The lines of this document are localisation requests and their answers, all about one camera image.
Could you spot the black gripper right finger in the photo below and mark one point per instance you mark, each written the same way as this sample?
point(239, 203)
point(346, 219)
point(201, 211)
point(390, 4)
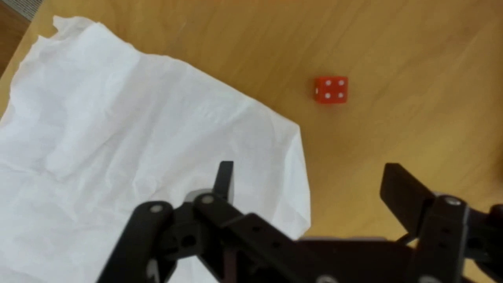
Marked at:
point(445, 230)

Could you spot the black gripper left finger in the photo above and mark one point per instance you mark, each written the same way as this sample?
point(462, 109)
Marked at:
point(209, 241)

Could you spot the red dice with white dots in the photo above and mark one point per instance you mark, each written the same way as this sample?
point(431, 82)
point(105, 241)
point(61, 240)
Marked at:
point(330, 90)

